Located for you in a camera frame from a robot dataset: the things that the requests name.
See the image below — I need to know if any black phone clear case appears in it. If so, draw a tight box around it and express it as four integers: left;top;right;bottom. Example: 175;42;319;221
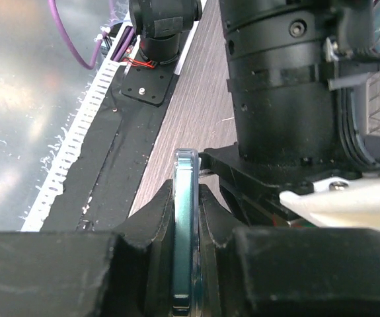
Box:
172;149;202;316

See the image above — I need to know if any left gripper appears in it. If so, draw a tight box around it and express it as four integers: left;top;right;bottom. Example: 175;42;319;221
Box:
200;145;380;227

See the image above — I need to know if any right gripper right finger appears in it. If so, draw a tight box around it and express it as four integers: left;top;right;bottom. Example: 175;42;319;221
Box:
199;185;380;316

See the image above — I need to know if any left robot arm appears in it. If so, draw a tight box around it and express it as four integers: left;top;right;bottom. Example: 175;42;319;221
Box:
195;1;380;230

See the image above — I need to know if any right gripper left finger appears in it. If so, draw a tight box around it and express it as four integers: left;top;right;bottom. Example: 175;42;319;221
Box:
0;180;173;316

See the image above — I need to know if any white slotted cable duct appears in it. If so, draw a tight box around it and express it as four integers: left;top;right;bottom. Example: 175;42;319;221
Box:
20;22;130;232

